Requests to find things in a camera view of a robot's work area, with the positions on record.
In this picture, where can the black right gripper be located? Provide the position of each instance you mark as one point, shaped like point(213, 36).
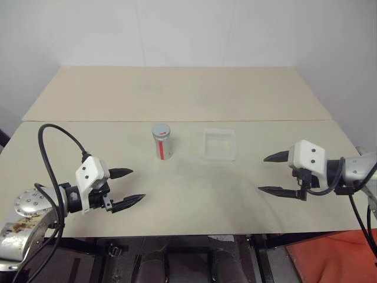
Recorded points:
point(306, 178)

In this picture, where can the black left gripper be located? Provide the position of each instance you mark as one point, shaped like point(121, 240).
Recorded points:
point(100, 199)

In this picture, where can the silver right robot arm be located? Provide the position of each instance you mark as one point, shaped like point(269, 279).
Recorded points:
point(359, 166)

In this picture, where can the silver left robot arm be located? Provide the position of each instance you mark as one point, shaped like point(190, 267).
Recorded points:
point(29, 203)

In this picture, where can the silver can with red stripe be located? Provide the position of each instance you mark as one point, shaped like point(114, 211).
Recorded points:
point(167, 148)

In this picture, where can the clear plastic container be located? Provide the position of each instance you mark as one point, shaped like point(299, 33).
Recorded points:
point(219, 146)

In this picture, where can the orange cloth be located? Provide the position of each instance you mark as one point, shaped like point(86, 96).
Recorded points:
point(338, 259)

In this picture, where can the black slanted bar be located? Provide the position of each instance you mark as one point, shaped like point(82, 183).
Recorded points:
point(2, 135)

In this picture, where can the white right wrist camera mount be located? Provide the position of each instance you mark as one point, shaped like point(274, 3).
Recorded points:
point(306, 156)

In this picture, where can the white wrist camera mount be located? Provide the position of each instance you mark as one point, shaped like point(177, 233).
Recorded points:
point(91, 171)
point(306, 156)

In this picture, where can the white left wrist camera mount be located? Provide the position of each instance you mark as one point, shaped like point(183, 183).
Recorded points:
point(91, 171)

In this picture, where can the black metal table frame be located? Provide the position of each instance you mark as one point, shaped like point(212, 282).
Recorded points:
point(265, 259)

